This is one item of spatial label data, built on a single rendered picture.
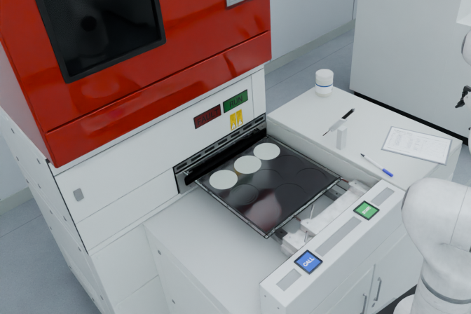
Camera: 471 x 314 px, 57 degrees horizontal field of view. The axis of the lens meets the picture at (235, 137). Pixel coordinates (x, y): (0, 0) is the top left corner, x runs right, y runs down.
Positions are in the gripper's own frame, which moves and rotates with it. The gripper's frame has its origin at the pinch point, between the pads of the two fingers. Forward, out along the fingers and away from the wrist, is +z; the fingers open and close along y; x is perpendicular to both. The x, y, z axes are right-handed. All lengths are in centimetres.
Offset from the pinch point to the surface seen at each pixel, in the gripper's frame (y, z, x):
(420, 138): 1.5, 4.7, -17.8
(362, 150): -1.0, 7.1, -39.1
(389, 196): 18.5, -2.6, -43.5
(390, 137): -2.6, 7.2, -26.7
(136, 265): 6, 42, -123
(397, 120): -9.5, 11.3, -17.5
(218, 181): -9, 20, -88
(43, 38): -33, -42, -127
